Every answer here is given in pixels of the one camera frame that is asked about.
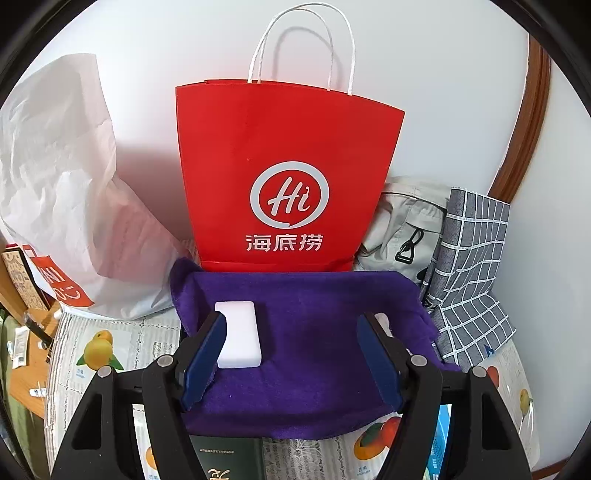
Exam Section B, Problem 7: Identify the white tube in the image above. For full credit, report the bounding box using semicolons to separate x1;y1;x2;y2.
11;325;28;367

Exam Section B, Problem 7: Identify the brown patterned box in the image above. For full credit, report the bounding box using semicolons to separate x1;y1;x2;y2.
0;244;51;311

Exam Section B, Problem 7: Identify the red paper bag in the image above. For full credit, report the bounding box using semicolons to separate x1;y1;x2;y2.
175;2;406;273

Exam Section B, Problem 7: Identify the blue box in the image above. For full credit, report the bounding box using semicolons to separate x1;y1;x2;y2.
429;404;451;480

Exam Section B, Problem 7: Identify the white plastic bag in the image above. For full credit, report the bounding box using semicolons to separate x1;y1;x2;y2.
0;53;190;320

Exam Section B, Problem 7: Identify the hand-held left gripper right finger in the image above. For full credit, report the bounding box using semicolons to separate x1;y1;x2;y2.
356;312;532;480

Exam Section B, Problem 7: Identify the brown wooden frame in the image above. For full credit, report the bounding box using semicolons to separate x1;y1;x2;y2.
489;34;552;204

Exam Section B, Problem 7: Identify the dark green book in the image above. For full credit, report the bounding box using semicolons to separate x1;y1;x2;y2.
188;434;266;480

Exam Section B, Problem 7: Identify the purple towel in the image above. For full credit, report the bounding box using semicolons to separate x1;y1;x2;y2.
169;257;462;438

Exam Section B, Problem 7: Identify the fruit print tablecloth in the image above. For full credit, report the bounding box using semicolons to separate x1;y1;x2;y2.
44;240;541;480

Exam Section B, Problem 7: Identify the grey checked cloth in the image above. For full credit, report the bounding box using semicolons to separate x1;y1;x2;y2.
420;187;517;365

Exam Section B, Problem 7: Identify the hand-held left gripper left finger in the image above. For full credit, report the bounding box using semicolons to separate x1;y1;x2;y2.
51;311;228;480

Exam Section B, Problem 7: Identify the black pen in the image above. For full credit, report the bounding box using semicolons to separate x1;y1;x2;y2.
23;314;51;352

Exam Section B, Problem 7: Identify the grey canvas bag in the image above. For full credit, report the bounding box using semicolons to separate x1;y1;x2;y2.
353;176;451;296

